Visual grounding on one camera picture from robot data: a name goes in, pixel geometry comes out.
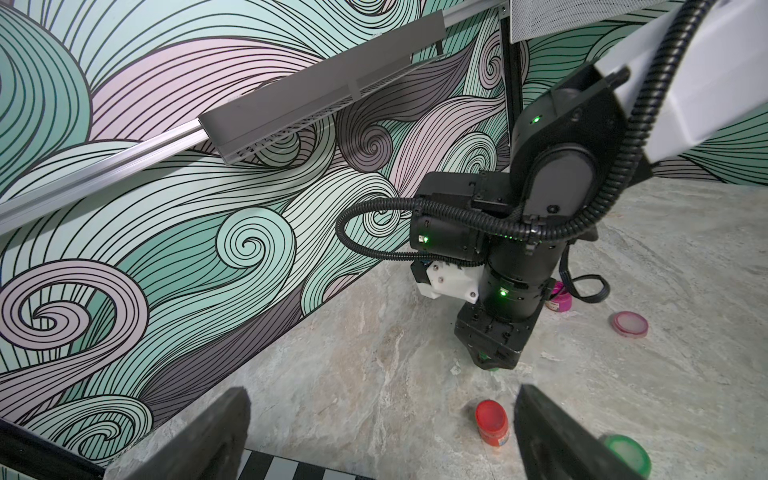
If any clear plastic wall holder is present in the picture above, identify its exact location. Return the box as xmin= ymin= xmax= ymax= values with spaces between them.
xmin=506 ymin=0 xmax=682 ymax=43

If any green jar lid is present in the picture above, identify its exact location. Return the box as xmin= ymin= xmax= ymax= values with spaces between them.
xmin=600 ymin=434 xmax=652 ymax=479

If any purple jar lid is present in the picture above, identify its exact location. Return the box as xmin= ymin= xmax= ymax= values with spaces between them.
xmin=610 ymin=311 xmax=649 ymax=339

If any black wall tray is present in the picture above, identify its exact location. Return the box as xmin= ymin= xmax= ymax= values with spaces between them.
xmin=199 ymin=11 xmax=446 ymax=164

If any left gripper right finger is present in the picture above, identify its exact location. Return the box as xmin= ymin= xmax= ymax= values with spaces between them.
xmin=513 ymin=384 xmax=640 ymax=480

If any purple paint jar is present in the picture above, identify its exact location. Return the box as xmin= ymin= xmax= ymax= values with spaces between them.
xmin=545 ymin=281 xmax=573 ymax=313

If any black white chessboard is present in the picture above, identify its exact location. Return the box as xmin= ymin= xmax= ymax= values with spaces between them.
xmin=237 ymin=449 xmax=371 ymax=480

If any red paint jar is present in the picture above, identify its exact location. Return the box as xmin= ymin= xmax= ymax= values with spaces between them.
xmin=475 ymin=400 xmax=509 ymax=447

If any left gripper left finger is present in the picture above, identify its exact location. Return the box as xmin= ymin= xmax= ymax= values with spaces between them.
xmin=128 ymin=387 xmax=251 ymax=480

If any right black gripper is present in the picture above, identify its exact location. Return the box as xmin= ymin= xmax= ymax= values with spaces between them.
xmin=454 ymin=302 xmax=540 ymax=370

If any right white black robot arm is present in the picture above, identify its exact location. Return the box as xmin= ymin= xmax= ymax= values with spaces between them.
xmin=335 ymin=1 xmax=767 ymax=370

